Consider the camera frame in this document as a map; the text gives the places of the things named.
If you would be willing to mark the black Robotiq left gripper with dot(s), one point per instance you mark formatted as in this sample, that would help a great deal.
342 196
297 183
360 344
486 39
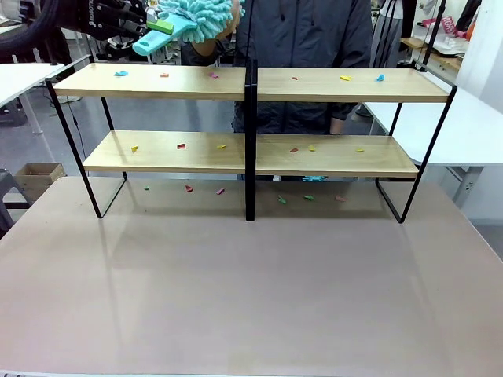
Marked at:
102 17

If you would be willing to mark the teal microfiber duster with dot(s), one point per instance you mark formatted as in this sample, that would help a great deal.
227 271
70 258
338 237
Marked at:
196 15

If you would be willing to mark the blue paper scrap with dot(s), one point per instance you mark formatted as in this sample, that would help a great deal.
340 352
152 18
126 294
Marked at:
379 78
121 73

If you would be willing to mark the person's right hand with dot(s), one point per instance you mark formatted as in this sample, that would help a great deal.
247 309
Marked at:
208 48

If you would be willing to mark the person's left hand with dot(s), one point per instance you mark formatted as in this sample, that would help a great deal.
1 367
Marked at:
337 127

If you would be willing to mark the white table with grey legs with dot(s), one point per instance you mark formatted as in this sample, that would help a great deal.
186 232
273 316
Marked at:
23 78

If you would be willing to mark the person in dark jacket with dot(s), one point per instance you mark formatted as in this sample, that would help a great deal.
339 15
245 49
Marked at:
306 35

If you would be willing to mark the cardboard box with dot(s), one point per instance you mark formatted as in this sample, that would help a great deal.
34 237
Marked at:
39 178

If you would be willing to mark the small teal object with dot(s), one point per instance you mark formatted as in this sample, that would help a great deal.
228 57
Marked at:
314 178

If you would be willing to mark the bystander in grey clothes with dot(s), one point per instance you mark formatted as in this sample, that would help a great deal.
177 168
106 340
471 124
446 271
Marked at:
387 35

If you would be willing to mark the black stand pole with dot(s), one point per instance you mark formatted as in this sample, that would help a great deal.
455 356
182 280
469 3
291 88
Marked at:
432 35

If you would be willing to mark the wooden workbench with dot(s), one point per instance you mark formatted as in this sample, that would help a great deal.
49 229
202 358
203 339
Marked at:
436 53

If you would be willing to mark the pink printed sign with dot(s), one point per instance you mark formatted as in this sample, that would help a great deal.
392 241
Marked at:
449 24

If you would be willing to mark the large white table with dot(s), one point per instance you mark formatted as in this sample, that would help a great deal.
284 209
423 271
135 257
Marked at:
463 129

